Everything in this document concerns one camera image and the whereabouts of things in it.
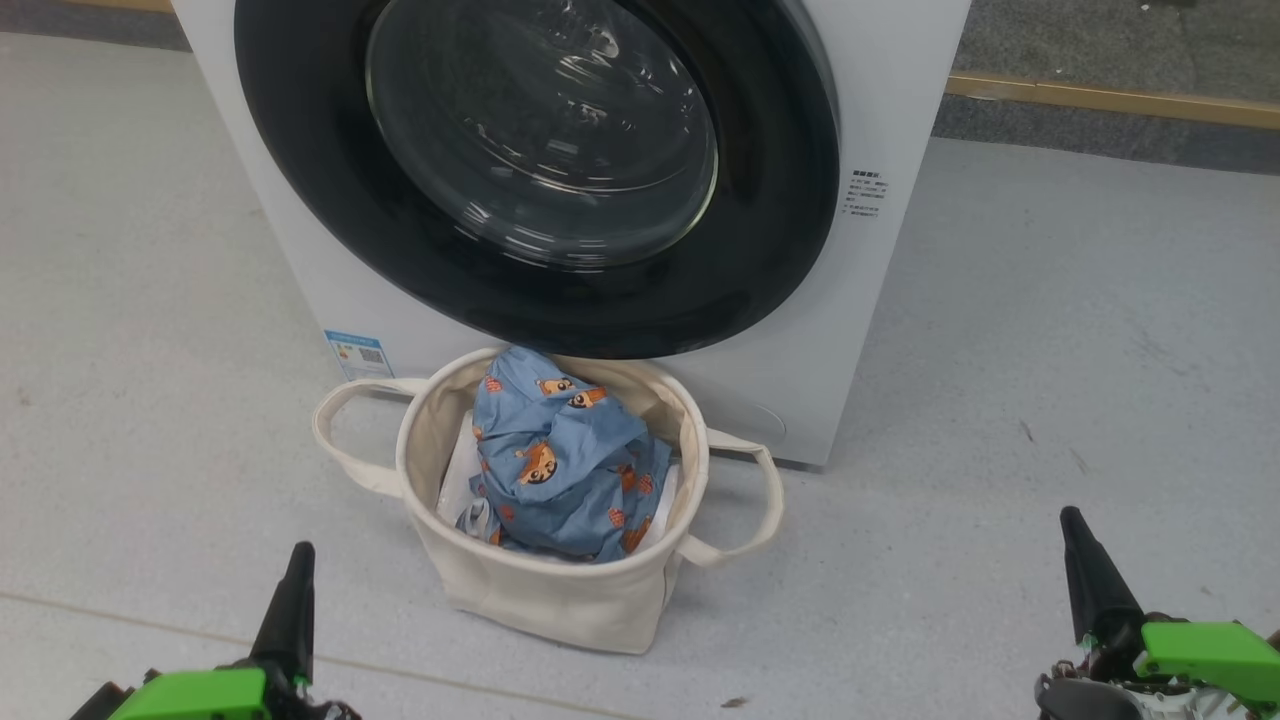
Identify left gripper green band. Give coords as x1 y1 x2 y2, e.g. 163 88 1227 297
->
70 541 361 720

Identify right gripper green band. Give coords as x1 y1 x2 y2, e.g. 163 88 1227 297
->
1035 506 1280 720

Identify blue patterned garment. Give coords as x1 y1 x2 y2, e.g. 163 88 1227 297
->
455 347 674 565

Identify black round glass washer door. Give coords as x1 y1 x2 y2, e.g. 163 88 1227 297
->
233 0 841 361

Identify white sheet basket liner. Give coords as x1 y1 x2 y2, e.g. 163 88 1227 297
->
437 412 682 563

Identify cream canvas laundry basket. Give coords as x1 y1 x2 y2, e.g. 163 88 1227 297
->
312 345 784 656

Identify white front-load washing machine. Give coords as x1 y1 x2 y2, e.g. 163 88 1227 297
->
170 0 973 469

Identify blue energy label sticker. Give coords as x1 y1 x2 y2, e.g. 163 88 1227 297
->
324 330 394 382

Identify round drain filter cover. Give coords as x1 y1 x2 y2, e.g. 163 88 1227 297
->
745 400 789 442

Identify black printed text label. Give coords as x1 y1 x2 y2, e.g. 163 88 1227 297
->
845 168 889 219

